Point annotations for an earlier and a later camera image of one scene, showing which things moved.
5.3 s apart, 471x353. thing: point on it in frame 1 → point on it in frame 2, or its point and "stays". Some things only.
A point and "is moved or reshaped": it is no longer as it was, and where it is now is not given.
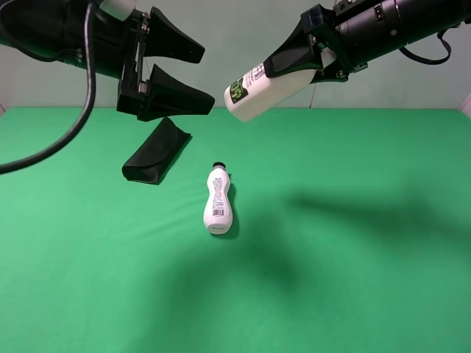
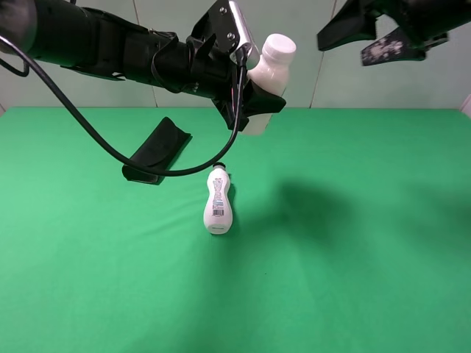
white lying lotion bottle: x=218 y=214 stays
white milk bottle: x=255 y=93 is moved or reshaped
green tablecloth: x=351 y=233 stays
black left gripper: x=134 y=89 → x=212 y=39
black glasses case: x=155 y=159 stays
